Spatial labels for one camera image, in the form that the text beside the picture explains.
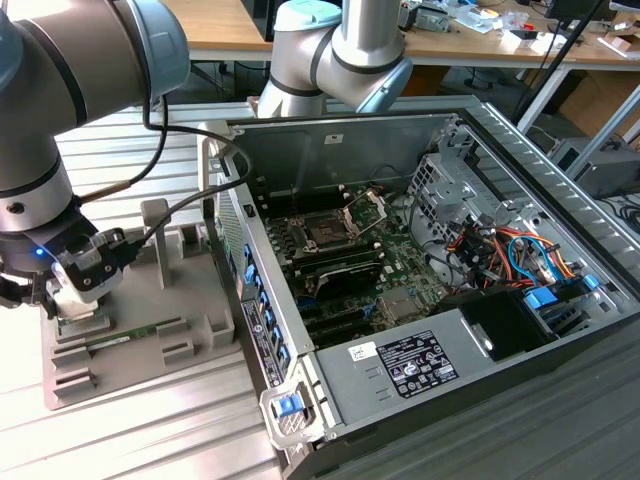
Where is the small cardboard piece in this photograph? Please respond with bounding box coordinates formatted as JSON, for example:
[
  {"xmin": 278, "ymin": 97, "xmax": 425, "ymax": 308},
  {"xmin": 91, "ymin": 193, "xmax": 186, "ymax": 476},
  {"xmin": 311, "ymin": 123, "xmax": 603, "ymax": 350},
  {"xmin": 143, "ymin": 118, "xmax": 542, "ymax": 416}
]
[{"xmin": 596, "ymin": 33, "xmax": 635, "ymax": 57}]

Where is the green motherboard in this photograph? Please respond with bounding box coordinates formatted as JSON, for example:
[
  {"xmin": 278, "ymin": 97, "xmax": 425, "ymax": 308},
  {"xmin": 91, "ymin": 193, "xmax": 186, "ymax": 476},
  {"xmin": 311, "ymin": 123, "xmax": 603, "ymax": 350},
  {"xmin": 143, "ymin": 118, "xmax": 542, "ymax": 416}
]
[{"xmin": 252, "ymin": 182, "xmax": 454, "ymax": 351}]

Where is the grey desktop computer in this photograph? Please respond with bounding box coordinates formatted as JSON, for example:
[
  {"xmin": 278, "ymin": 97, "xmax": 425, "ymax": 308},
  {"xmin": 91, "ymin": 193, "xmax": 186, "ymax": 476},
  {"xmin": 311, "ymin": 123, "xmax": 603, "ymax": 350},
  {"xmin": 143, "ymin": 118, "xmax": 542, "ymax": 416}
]
[{"xmin": 547, "ymin": 137, "xmax": 640, "ymax": 200}]

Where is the grey power supply unit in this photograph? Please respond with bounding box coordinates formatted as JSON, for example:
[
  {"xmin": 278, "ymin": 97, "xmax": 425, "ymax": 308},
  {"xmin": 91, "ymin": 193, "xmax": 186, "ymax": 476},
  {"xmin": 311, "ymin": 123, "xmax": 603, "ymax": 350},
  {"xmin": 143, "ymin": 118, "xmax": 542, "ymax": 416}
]
[{"xmin": 312, "ymin": 307, "xmax": 496, "ymax": 436}]

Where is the CPU socket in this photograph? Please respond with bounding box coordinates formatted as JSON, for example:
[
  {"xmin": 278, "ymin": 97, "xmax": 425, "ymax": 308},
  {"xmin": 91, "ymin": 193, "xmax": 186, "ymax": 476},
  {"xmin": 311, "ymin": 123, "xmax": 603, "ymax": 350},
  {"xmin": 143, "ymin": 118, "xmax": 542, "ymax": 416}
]
[{"xmin": 298, "ymin": 212, "xmax": 362, "ymax": 255}]

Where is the orange flat wire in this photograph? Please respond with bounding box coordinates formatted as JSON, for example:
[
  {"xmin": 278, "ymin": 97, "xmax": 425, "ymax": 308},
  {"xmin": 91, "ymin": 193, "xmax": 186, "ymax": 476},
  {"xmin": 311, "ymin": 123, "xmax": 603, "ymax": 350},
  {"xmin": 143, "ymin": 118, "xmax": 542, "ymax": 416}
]
[{"xmin": 542, "ymin": 244, "xmax": 579, "ymax": 281}]

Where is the grey chipset heatsink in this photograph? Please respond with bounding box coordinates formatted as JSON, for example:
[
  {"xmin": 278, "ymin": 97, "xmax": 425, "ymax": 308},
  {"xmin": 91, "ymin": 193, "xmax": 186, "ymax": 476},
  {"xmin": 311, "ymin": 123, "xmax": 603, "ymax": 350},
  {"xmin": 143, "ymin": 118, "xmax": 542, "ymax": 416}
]
[{"xmin": 379, "ymin": 285, "xmax": 429, "ymax": 324}]

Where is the small white box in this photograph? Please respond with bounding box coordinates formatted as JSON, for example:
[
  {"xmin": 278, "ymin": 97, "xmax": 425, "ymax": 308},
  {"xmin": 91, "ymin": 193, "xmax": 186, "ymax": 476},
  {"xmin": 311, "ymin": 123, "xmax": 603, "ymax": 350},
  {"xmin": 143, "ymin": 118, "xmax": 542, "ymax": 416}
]
[{"xmin": 501, "ymin": 28, "xmax": 569, "ymax": 55}]

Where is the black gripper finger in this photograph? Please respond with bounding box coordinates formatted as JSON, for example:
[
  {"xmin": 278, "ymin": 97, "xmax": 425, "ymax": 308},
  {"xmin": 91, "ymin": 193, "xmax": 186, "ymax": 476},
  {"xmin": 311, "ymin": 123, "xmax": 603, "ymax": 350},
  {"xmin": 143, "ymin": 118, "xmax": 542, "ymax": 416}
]
[{"xmin": 0, "ymin": 273, "xmax": 57, "ymax": 321}]

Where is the red yellow wire bundle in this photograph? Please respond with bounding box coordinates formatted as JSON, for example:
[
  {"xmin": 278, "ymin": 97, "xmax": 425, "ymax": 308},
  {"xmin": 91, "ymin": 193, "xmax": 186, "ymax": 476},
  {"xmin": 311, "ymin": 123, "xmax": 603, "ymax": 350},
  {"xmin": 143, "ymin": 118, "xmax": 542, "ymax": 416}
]
[{"xmin": 446, "ymin": 224, "xmax": 516, "ymax": 291}]

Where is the grey plastic parts rack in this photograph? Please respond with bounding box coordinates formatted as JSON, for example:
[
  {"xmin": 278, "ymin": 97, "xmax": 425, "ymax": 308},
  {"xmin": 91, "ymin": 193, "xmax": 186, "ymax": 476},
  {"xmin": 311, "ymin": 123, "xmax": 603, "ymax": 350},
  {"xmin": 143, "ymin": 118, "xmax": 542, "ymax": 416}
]
[{"xmin": 38, "ymin": 198, "xmax": 247, "ymax": 412}]

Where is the long wooden desk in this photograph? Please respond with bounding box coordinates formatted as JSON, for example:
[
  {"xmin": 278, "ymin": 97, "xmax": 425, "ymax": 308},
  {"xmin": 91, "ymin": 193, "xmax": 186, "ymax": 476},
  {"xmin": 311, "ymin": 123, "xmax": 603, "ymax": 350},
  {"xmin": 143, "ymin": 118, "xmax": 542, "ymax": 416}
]
[{"xmin": 164, "ymin": 0, "xmax": 640, "ymax": 69}]

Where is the aluminium profile beam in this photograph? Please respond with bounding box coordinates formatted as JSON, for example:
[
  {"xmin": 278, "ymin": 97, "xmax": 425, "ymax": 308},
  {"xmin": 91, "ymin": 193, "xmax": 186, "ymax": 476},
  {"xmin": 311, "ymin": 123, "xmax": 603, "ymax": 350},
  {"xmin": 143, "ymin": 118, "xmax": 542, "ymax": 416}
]
[{"xmin": 567, "ymin": 82, "xmax": 640, "ymax": 181}]

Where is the thick black camera cable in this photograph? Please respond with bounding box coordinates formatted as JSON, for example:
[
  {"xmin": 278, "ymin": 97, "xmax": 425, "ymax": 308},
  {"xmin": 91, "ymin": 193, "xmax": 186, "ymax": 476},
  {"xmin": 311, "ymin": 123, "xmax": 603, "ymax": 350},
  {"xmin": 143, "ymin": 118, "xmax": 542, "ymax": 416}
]
[{"xmin": 107, "ymin": 92, "xmax": 254, "ymax": 261}]

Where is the black RAM stick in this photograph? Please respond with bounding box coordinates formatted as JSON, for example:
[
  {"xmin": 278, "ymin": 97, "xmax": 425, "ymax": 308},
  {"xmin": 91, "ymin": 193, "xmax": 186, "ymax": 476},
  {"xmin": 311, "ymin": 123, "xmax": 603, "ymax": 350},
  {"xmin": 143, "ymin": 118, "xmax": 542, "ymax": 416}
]
[
  {"xmin": 294, "ymin": 249, "xmax": 384, "ymax": 276},
  {"xmin": 289, "ymin": 238, "xmax": 377, "ymax": 264}
]

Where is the black graphics card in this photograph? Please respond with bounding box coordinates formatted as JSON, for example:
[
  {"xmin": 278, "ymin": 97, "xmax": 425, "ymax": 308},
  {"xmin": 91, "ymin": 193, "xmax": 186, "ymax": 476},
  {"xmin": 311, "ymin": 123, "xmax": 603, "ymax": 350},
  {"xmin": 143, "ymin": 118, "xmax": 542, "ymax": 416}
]
[{"xmin": 309, "ymin": 259, "xmax": 385, "ymax": 303}]

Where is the metal socket cover frame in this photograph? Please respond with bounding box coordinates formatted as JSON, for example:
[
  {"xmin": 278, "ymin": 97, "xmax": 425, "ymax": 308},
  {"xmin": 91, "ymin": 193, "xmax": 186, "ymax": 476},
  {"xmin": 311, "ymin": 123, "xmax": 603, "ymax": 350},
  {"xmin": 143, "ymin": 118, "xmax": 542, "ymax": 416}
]
[{"xmin": 338, "ymin": 187, "xmax": 390, "ymax": 240}]

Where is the open grey PC case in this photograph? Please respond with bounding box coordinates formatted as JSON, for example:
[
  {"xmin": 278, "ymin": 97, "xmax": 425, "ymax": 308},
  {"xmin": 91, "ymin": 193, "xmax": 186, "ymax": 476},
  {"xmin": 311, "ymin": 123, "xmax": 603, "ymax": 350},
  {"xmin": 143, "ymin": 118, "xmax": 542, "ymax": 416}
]
[{"xmin": 196, "ymin": 94, "xmax": 640, "ymax": 480}]

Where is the grey metal drive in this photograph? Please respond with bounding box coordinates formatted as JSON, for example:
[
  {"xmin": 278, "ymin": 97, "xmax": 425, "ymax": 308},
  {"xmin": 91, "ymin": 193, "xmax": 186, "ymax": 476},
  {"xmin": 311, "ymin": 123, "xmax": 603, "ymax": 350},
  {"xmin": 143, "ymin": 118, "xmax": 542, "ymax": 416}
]
[{"xmin": 413, "ymin": 10, "xmax": 452, "ymax": 35}]

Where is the green RAM stick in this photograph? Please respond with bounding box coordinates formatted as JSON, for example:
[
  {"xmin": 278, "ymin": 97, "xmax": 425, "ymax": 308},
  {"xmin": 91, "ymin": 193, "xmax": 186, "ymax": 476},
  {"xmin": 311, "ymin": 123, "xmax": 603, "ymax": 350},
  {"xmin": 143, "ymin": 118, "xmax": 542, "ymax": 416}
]
[{"xmin": 83, "ymin": 318, "xmax": 185, "ymax": 350}]

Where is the brown cardboard box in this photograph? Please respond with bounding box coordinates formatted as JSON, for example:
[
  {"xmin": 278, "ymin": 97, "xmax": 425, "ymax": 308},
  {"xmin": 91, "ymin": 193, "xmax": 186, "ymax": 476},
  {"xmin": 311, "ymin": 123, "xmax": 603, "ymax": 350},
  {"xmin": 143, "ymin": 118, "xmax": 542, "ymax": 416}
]
[{"xmin": 554, "ymin": 69, "xmax": 640, "ymax": 144}]

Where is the silver metal drive cage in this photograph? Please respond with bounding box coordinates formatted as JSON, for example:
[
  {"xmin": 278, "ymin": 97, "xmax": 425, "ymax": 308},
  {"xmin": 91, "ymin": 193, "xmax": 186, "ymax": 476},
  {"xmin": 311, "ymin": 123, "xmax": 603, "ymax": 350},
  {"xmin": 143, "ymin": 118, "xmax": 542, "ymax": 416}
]
[{"xmin": 405, "ymin": 124, "xmax": 506, "ymax": 246}]

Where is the black cable tangle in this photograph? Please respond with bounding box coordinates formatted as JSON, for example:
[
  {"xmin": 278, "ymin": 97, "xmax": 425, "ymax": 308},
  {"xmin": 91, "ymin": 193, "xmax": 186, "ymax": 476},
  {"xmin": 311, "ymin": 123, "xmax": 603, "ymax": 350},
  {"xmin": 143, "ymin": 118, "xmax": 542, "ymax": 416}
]
[{"xmin": 617, "ymin": 192, "xmax": 640, "ymax": 239}]

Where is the blue wire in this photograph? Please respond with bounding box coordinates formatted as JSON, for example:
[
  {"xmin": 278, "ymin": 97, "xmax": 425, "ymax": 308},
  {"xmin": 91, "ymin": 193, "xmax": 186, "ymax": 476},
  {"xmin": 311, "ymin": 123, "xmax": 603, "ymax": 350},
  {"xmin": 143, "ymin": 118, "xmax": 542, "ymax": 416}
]
[{"xmin": 507, "ymin": 234, "xmax": 559, "ymax": 286}]

